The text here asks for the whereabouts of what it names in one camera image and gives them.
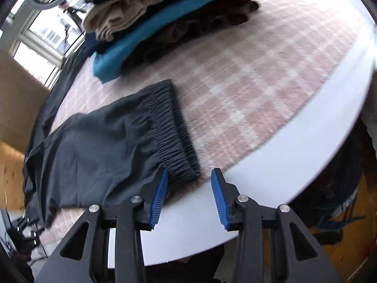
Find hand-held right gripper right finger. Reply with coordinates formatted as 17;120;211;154
211;167;345;283

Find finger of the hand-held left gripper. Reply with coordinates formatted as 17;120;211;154
20;230;40;246
16;216;41;230

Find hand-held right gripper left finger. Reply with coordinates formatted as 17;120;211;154
35;167;169;283

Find dark grey elastic-waist pants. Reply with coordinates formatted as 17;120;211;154
22;53;201;227

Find stack of folded clothes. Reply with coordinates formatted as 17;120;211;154
93;0;257;84

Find person's dark clothing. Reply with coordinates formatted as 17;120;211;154
144;246;233;283

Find light wooden cabinet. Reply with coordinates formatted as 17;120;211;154
0;49;50;154

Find pink plaid tablecloth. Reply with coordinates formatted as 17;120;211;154
38;0;374;245

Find large window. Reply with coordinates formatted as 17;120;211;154
0;0;89;92

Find dark brown folded garment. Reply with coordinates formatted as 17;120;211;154
127;0;260;71

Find beige ribbed garment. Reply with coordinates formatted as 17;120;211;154
83;0;165;42

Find black tripod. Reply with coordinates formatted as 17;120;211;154
62;3;89;33

